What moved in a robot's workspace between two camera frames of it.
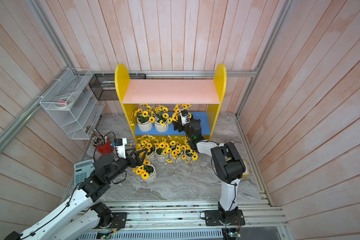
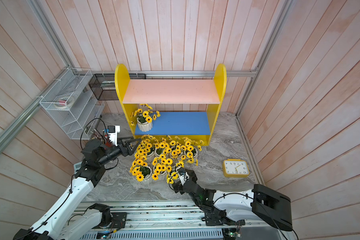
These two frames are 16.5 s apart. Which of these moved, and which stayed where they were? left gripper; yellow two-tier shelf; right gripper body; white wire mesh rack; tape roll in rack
Moved: right gripper body; left gripper
Stayed: white wire mesh rack; yellow two-tier shelf; tape roll in rack
